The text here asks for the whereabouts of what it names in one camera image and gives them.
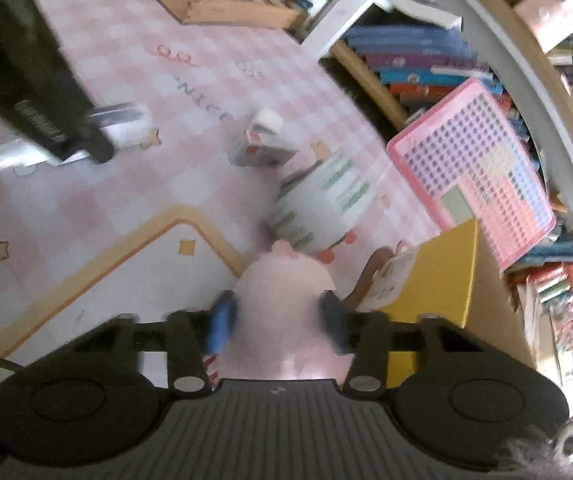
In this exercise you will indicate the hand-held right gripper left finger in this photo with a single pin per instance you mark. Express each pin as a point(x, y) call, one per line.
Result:
point(219, 325)

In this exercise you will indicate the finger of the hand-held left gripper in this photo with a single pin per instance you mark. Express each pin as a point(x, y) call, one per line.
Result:
point(89, 130)

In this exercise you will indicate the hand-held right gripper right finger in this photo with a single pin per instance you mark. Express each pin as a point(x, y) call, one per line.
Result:
point(334, 322)

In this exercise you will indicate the pink plush toy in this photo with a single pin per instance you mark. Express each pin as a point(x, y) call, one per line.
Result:
point(281, 310)

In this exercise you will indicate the white green tape roll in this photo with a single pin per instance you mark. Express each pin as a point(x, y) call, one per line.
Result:
point(321, 207)

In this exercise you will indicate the yellow cardboard box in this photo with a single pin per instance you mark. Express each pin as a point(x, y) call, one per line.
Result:
point(446, 270)

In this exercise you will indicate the pink checkered table mat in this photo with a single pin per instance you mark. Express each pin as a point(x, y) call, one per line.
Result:
point(116, 210)

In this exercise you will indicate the small bottle white cap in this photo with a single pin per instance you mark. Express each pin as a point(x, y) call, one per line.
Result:
point(259, 150)

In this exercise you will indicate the row of blue books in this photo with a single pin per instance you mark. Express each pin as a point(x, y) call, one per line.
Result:
point(411, 60)

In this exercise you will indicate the white bookshelf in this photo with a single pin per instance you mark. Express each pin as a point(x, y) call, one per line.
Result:
point(361, 5)

